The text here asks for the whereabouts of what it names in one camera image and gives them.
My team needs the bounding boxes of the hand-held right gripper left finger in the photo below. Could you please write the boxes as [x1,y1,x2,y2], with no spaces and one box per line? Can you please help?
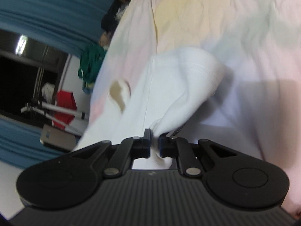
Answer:
[71,128,151,178]

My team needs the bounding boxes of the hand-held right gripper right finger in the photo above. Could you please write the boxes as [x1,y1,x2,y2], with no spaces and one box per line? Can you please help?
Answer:
[159,134,237,177]

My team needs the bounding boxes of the white garment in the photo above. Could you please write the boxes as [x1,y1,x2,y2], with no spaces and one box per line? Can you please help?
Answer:
[72,47,226,169]

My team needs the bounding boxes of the grey box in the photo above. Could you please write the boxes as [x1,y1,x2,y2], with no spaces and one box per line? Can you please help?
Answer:
[40,125,78,151]

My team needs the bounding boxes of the red cloth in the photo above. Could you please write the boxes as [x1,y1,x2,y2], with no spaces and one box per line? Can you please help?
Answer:
[52,91,78,130]

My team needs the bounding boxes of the white drying rack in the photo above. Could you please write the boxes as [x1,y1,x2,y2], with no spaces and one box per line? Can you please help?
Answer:
[21,100,90,134]

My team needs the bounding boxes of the green cloth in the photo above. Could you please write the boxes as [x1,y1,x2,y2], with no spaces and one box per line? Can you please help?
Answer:
[78,45,107,95]

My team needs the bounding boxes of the pastel quilted blanket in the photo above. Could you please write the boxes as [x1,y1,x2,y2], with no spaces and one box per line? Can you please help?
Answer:
[88,0,301,219]

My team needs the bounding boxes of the dark cloth pile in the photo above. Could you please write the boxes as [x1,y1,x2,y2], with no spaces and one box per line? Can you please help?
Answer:
[101,0,130,32]

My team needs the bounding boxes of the blue curtain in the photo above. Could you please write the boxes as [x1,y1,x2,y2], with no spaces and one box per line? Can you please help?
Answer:
[0,0,118,58]

